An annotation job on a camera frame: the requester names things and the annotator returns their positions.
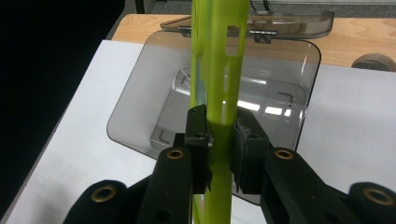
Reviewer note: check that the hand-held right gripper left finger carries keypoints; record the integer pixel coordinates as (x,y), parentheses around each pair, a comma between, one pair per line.
(196,130)

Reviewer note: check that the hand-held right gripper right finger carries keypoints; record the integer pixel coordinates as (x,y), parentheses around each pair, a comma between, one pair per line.
(250,146)

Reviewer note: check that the clear grey plastic box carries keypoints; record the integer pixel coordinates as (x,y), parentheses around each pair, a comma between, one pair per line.
(149,87)

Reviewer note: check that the white table sheet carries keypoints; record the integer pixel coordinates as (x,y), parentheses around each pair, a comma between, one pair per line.
(77,149)

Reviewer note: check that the dark round table grommet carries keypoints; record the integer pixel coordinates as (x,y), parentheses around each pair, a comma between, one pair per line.
(375,62)

